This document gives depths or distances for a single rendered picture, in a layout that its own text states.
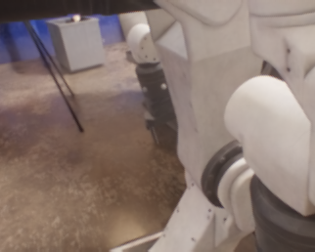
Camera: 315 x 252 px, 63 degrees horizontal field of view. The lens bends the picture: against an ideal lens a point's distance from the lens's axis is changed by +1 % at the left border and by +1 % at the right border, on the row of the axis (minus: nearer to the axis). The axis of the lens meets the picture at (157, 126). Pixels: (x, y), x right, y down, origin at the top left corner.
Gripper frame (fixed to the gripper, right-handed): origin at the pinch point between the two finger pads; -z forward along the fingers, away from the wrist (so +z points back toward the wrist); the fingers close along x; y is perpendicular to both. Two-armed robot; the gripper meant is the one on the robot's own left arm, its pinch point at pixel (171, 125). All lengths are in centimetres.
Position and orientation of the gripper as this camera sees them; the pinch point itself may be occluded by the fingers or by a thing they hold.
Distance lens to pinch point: 68.5
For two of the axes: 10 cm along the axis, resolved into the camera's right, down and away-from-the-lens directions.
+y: -3.1, -4.5, 8.4
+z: -2.7, -8.0, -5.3
